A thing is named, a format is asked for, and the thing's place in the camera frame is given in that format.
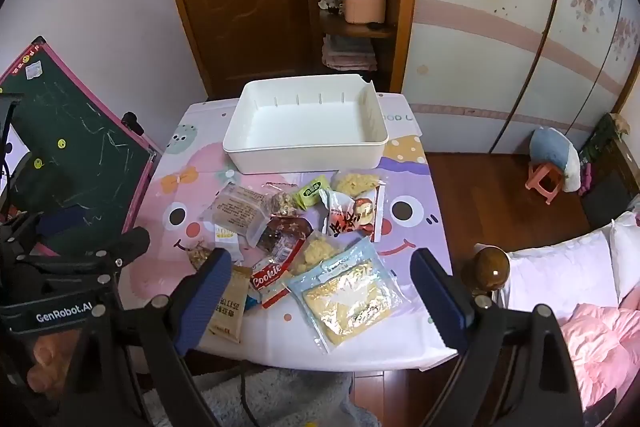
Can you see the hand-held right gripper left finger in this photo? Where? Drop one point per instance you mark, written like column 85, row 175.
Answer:
column 205, row 302

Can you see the red white cookie packet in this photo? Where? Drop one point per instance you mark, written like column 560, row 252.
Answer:
column 270, row 279

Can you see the person's left hand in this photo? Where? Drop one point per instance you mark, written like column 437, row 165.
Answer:
column 45, row 357

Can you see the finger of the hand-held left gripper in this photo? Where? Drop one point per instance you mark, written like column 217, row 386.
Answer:
column 130, row 243

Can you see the cartoon printed tablecloth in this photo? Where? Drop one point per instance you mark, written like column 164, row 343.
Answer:
column 415, row 227

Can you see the green pastry packet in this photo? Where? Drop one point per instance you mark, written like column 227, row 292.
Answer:
column 312, row 193

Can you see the beige snack bar packet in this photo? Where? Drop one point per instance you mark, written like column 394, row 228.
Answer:
column 232, row 302

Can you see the clear nut cluster packet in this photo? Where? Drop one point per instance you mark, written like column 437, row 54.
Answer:
column 282, row 204

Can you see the pink quilt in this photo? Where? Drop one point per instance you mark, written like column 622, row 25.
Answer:
column 600, row 347

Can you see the white plastic bin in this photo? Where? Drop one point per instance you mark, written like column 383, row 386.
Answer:
column 310, row 127

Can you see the pink plastic stool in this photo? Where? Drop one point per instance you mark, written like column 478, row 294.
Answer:
column 545, row 179

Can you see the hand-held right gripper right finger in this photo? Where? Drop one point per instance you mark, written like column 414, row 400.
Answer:
column 442, row 302

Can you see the small white pillow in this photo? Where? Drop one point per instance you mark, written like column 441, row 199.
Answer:
column 627, row 252

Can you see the chocolate cake clear packet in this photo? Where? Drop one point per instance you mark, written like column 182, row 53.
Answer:
column 280, row 249

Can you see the large white pillow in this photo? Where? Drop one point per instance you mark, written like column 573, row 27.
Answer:
column 560, row 272

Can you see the small clear nut packet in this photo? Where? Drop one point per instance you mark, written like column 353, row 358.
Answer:
column 200, row 257

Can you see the folded pink towels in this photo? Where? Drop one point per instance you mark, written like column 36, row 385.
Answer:
column 350, row 54

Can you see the round wooden bedpost knob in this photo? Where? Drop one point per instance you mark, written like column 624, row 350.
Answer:
column 491, row 269

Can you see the brown wooden door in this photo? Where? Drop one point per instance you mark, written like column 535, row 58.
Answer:
column 225, row 7

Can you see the clear yellow rice crisp packet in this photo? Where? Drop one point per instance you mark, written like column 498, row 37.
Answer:
column 357, row 182
column 315, row 252

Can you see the clear brown bread packet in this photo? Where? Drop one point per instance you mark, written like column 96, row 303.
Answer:
column 235, row 212

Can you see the floral sliding wardrobe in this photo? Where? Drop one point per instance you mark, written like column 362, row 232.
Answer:
column 500, row 72

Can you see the blue white cushion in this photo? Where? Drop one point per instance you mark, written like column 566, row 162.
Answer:
column 552, row 152

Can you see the white orange oat bar packet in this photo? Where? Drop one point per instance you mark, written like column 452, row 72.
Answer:
column 225, row 236

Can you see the pink framed green chalkboard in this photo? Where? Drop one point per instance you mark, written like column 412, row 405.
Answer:
column 75, row 132

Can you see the large blue yellow cracker packet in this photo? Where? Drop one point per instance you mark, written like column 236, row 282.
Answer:
column 345, row 302

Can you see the red white snack packet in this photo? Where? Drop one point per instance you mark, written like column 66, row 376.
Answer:
column 345, row 219

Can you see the black clamp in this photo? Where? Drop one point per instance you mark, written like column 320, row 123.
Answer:
column 132, row 122

